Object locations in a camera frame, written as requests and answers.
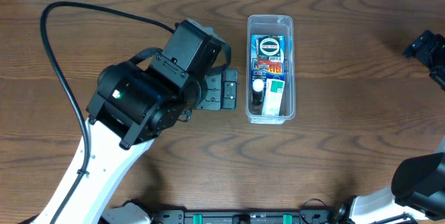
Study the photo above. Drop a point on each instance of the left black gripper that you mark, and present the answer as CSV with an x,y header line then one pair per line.
x,y
205,103

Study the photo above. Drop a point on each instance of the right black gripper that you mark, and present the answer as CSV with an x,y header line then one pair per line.
x,y
427,49

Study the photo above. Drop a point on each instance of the black bottle white cap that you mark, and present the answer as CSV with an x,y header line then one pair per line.
x,y
257,92

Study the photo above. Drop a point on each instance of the blue Kool Fever box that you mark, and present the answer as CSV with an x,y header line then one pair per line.
x,y
259,74

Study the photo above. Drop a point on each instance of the white green medicine box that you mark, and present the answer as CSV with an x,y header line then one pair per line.
x,y
273,97

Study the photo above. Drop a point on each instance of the red small box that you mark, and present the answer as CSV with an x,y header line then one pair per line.
x,y
270,67

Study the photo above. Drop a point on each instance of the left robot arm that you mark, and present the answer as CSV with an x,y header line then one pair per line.
x,y
134,102

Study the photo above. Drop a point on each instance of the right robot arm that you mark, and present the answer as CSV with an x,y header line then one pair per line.
x,y
416,192

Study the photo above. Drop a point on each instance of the clear plastic container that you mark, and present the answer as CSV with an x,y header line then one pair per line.
x,y
273,25

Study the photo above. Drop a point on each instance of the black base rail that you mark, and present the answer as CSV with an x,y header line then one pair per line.
x,y
134,211

